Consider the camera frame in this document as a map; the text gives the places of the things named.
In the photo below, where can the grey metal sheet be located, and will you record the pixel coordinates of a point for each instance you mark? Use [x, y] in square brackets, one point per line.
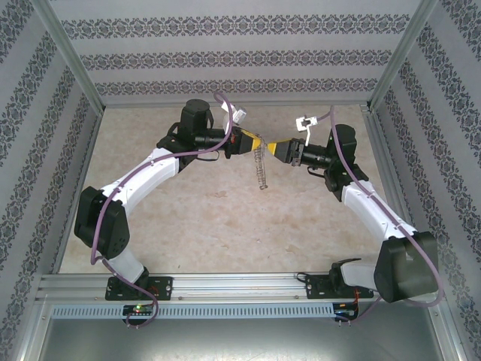
[240, 342]

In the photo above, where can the metal keyring with small rings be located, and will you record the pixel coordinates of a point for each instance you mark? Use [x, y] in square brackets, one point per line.
[262, 169]

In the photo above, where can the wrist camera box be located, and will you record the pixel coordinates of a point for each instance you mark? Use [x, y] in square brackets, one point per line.
[238, 114]
[305, 123]

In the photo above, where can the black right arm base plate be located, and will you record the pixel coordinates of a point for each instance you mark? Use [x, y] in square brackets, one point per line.
[317, 287]

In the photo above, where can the aluminium mounting rail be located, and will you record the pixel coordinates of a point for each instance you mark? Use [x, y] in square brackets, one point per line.
[240, 287]

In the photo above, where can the right circuit board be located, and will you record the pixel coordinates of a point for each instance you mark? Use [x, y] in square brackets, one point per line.
[346, 308]

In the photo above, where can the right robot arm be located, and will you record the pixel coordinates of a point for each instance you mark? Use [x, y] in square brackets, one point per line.
[376, 214]

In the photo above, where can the aluminium frame post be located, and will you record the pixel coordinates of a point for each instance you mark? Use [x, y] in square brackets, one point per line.
[67, 52]
[404, 52]

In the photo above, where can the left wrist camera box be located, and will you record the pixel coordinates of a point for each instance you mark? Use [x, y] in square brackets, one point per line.
[238, 114]

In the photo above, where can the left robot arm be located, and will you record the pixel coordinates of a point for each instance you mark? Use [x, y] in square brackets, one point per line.
[139, 176]

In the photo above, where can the left circuit board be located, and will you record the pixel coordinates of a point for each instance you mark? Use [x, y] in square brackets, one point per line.
[139, 309]

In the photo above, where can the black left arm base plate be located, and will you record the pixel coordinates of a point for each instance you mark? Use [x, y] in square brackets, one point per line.
[163, 287]

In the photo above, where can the circuit board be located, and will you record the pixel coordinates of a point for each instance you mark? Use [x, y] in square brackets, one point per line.
[139, 309]
[346, 308]

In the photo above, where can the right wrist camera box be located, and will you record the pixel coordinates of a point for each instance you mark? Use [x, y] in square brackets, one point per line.
[305, 123]

